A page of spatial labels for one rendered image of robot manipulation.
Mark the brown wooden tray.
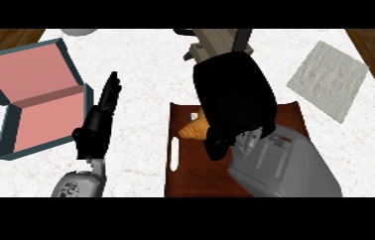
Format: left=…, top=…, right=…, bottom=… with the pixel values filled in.
left=163, top=100, right=312, bottom=198

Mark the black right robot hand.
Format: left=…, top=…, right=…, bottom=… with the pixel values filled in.
left=192, top=51, right=281, bottom=162

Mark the dark grey bar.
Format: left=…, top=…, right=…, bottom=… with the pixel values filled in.
left=232, top=28, right=256, bottom=54

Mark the white bowl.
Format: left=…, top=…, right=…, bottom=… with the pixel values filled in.
left=59, top=28, right=99, bottom=38

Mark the golden brown croissant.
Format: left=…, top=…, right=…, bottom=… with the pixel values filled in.
left=176, top=116, right=213, bottom=141

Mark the beige wooden stand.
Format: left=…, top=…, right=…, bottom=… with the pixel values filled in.
left=182, top=28, right=257, bottom=62

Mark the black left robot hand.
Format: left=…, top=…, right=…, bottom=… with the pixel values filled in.
left=71, top=70, right=124, bottom=161

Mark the small white block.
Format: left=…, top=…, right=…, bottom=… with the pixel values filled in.
left=189, top=108, right=204, bottom=121

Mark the grey square cloth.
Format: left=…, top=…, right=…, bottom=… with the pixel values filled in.
left=285, top=40, right=371, bottom=125

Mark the pink teal tiered basket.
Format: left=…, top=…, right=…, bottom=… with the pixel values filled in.
left=0, top=37, right=95, bottom=162

